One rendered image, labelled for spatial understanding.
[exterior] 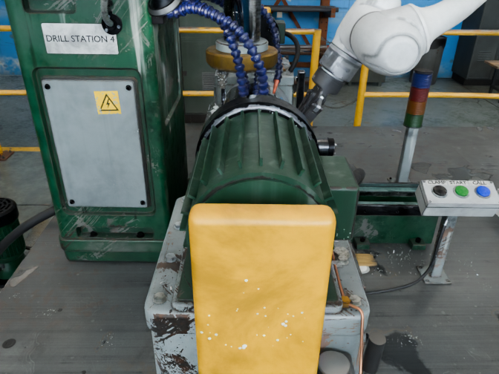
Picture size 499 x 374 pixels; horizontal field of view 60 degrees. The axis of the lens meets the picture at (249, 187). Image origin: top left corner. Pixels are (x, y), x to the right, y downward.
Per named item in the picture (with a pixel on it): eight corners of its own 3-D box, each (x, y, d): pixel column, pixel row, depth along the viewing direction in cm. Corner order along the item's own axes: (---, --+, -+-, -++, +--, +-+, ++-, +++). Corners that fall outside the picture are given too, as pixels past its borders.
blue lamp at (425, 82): (413, 88, 139) (416, 74, 137) (408, 83, 145) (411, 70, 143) (432, 88, 139) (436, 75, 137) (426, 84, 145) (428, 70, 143)
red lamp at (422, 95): (411, 102, 142) (413, 88, 139) (405, 96, 147) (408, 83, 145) (429, 102, 142) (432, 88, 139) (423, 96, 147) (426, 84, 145)
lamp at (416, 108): (408, 115, 144) (411, 102, 142) (403, 109, 149) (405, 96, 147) (427, 115, 144) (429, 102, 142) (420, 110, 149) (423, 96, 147)
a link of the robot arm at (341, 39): (324, 35, 105) (336, 48, 94) (364, -25, 99) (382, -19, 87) (359, 58, 108) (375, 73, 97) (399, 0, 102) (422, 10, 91)
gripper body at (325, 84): (317, 61, 107) (296, 93, 111) (322, 70, 100) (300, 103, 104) (341, 77, 109) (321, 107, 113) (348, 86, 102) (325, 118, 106)
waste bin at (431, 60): (430, 79, 609) (439, 33, 581) (441, 86, 575) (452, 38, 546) (402, 78, 609) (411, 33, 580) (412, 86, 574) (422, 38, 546)
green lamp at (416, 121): (406, 128, 146) (408, 115, 144) (401, 122, 151) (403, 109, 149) (424, 128, 146) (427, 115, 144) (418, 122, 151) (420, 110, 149)
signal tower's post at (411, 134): (393, 189, 156) (415, 73, 136) (386, 179, 163) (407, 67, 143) (414, 189, 156) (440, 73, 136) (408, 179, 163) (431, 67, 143)
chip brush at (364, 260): (302, 267, 117) (303, 264, 117) (300, 255, 121) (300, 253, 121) (378, 266, 118) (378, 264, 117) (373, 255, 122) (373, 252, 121)
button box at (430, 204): (420, 216, 102) (428, 202, 98) (413, 192, 106) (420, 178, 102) (493, 217, 102) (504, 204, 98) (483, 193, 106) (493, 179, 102)
